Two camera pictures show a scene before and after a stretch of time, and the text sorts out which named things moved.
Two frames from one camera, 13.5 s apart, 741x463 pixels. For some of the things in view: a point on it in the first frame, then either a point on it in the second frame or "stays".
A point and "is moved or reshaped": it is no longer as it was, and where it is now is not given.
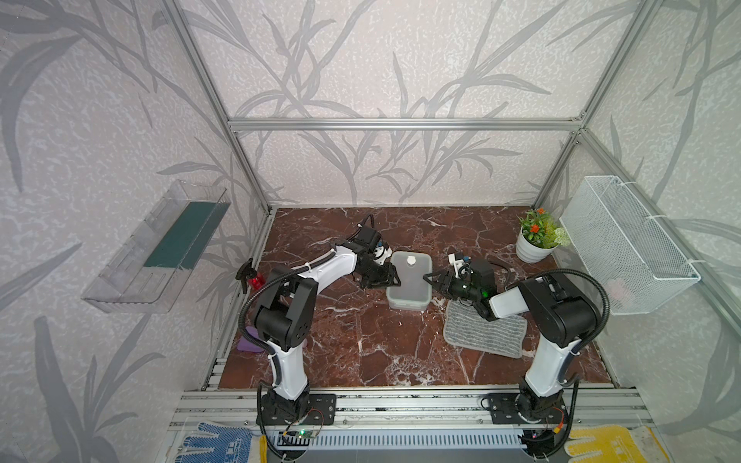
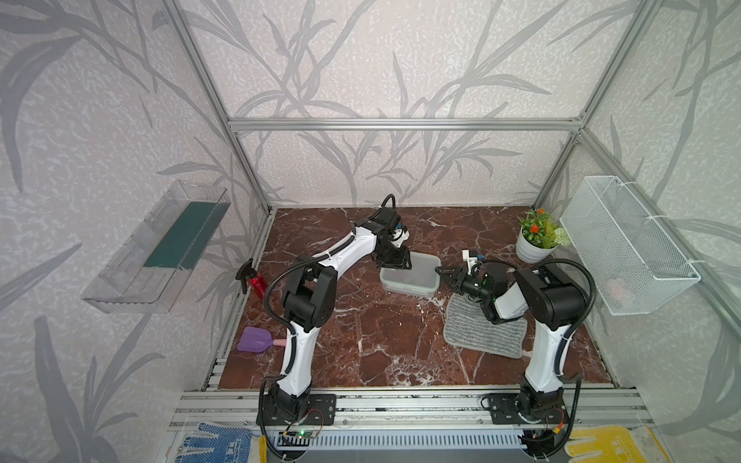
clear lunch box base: (414, 294) is moved or reshaped
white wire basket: (639, 266) stays
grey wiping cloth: (465, 327) stays
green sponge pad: (189, 235) stays
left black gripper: (384, 281) to (403, 260)
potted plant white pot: (529, 253) stays
